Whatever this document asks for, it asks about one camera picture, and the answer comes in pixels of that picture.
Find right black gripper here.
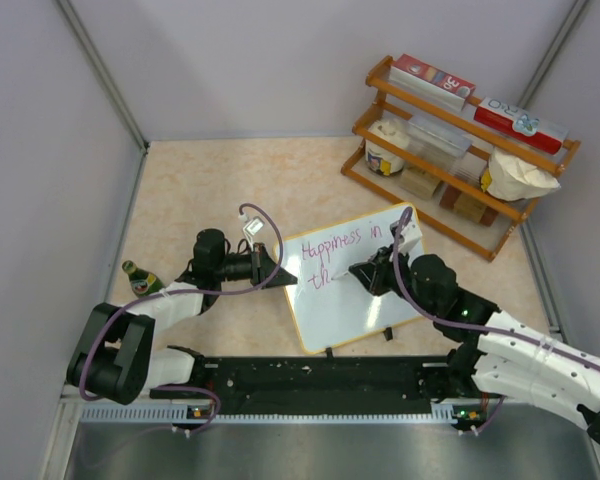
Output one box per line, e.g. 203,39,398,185
351,242,438,317

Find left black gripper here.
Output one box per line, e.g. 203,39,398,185
215,242,296,290

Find white marker purple cap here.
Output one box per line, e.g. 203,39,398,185
331,270,350,281

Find yellow framed whiteboard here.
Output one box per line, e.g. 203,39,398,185
273,203,419,354

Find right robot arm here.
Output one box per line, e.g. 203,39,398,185
347,247,600,445

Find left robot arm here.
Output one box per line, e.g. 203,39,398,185
66,229,297,405

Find brown wooden blocks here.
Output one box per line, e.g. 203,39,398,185
397,166,498,227

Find white plastic jar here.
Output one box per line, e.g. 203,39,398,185
365,118,410,176

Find green glass bottle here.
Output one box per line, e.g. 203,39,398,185
121,260,164,298

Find orange wooden shelf rack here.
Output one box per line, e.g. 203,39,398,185
341,55,581,261

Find clear plastic container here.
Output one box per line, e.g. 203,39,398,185
407,116,487,180

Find cream cloth bag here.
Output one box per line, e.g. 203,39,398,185
480,148,561,202

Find red box upper left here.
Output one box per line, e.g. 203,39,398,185
389,54,476,112

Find red white box right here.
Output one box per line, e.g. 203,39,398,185
474,97,569,155

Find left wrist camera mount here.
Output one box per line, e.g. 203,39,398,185
239,213,265,249

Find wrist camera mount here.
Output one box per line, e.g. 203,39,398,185
239,213,265,249
390,218,422,255

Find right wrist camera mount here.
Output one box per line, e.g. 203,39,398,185
390,218,422,255

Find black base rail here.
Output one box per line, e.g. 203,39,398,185
149,355,484,415

